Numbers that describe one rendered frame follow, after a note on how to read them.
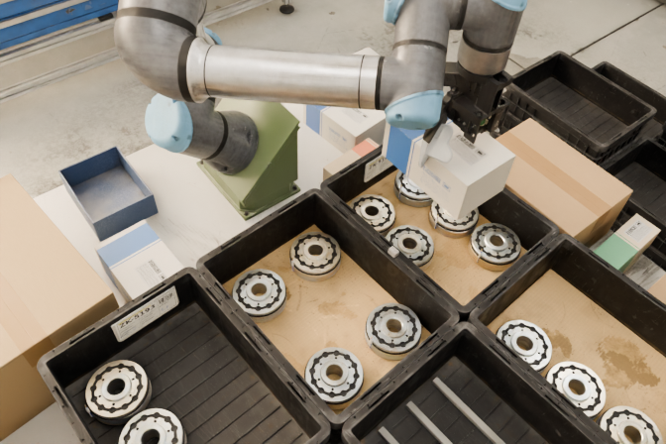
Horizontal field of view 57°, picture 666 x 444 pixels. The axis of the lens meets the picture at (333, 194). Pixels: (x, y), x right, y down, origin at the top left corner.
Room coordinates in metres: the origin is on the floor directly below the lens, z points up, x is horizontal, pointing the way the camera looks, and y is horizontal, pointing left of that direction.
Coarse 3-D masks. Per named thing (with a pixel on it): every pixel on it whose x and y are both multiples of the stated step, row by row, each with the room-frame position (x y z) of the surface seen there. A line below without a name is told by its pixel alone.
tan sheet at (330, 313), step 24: (264, 264) 0.71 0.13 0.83; (288, 264) 0.71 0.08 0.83; (288, 288) 0.65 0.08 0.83; (312, 288) 0.66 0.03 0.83; (336, 288) 0.66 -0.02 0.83; (360, 288) 0.66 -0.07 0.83; (288, 312) 0.60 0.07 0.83; (312, 312) 0.60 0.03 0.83; (336, 312) 0.61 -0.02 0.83; (360, 312) 0.61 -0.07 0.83; (288, 336) 0.55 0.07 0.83; (312, 336) 0.55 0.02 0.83; (336, 336) 0.56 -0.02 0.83; (360, 336) 0.56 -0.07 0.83; (288, 360) 0.50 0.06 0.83; (360, 360) 0.51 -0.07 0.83; (384, 360) 0.51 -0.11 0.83
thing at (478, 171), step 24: (384, 144) 0.83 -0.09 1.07; (408, 144) 0.78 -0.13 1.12; (456, 144) 0.77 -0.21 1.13; (480, 144) 0.78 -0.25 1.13; (408, 168) 0.77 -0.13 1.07; (432, 168) 0.73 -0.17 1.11; (456, 168) 0.71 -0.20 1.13; (480, 168) 0.72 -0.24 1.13; (504, 168) 0.74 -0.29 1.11; (432, 192) 0.73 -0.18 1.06; (456, 192) 0.69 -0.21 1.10; (480, 192) 0.71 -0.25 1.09; (456, 216) 0.68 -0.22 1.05
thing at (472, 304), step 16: (368, 160) 0.92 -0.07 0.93; (336, 176) 0.87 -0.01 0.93; (528, 208) 0.81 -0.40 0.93; (368, 224) 0.75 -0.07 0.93; (544, 224) 0.78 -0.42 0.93; (384, 240) 0.71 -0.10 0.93; (544, 240) 0.73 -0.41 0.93; (400, 256) 0.68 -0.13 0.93; (528, 256) 0.69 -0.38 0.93; (416, 272) 0.64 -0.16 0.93; (512, 272) 0.66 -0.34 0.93; (432, 288) 0.61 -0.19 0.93; (496, 288) 0.62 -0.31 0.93
